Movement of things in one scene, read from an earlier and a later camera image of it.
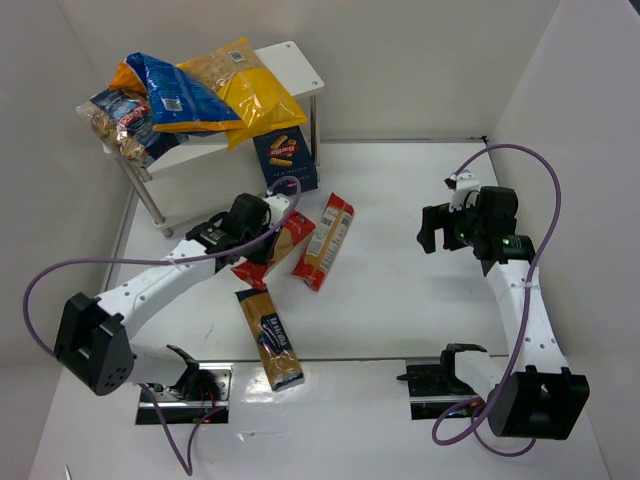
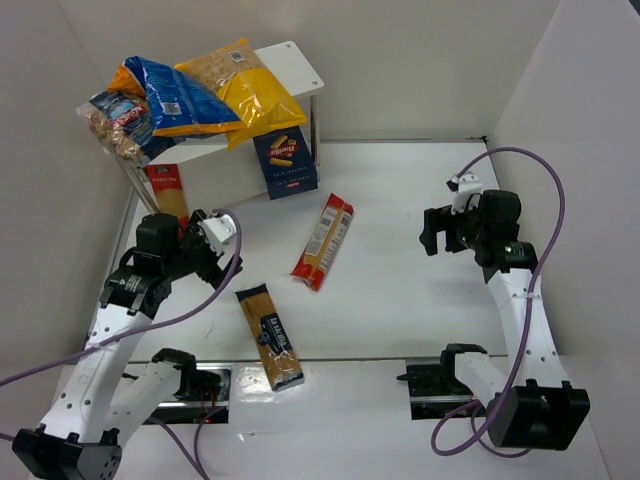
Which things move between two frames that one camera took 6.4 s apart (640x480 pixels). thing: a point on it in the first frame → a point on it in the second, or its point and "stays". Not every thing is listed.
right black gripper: x=444 y=227 stays
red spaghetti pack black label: x=297 y=225 → x=167 y=184
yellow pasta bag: x=234 y=72 stays
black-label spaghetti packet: x=282 y=364 stays
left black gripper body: x=267 y=248 → x=201 y=257
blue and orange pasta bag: x=178 y=101 stays
